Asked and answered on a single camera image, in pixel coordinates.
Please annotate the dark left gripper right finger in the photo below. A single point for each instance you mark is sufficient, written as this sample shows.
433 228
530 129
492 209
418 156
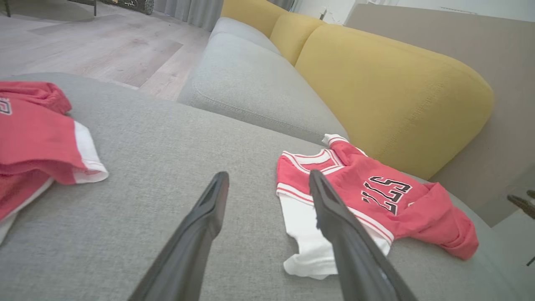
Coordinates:
355 259

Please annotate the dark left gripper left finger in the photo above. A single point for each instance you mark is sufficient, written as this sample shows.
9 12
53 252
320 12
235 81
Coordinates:
184 251

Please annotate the red garment with striped trim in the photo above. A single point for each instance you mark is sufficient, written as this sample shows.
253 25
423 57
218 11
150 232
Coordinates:
418 209

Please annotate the red Bulls 23 garment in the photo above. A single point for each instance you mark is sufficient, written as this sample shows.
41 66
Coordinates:
33 133

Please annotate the large grey sofa seat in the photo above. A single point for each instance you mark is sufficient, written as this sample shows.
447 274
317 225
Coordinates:
167 146

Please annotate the large yellow back cushion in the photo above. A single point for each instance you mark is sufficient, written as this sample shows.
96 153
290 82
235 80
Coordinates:
397 92

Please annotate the small yellow back cushion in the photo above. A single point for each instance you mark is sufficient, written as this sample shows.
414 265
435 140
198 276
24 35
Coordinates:
250 12
292 33

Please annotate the grey curtain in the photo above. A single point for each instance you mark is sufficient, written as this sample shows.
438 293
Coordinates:
192 10

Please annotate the dark textured object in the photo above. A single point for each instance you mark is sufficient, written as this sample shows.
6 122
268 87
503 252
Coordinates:
129 4

